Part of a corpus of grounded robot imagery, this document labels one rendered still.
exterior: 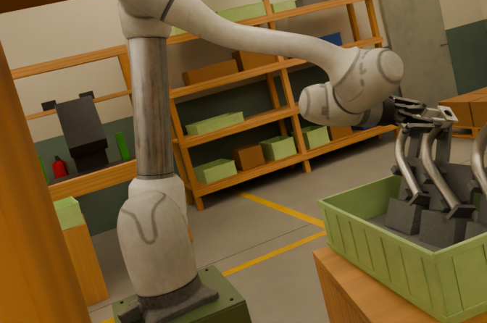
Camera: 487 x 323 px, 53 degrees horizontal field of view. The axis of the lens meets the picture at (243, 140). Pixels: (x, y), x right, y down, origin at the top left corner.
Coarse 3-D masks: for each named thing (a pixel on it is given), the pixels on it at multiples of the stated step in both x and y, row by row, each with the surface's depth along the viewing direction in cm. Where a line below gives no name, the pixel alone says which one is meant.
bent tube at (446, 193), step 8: (440, 112) 135; (448, 112) 136; (448, 120) 133; (456, 120) 133; (440, 128) 137; (424, 136) 141; (432, 136) 139; (424, 144) 140; (432, 144) 140; (424, 152) 140; (424, 160) 140; (432, 160) 140; (424, 168) 140; (432, 168) 137; (432, 176) 136; (440, 176) 135; (440, 184) 134; (440, 192) 133; (448, 192) 131; (448, 200) 130; (456, 200) 129
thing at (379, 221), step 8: (376, 216) 166; (384, 216) 164; (472, 216) 146; (376, 224) 159; (384, 224) 157; (392, 232) 149; (400, 232) 147; (416, 240) 139; (432, 248) 131; (440, 248) 130
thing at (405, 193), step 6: (408, 162) 155; (414, 162) 155; (396, 168) 155; (414, 168) 155; (396, 174) 156; (420, 186) 148; (426, 186) 148; (402, 192) 149; (408, 192) 148; (426, 192) 146; (408, 198) 148
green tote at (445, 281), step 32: (352, 192) 164; (384, 192) 167; (352, 224) 140; (352, 256) 147; (384, 256) 125; (416, 256) 110; (448, 256) 104; (480, 256) 107; (416, 288) 115; (448, 288) 105; (480, 288) 107; (448, 320) 105
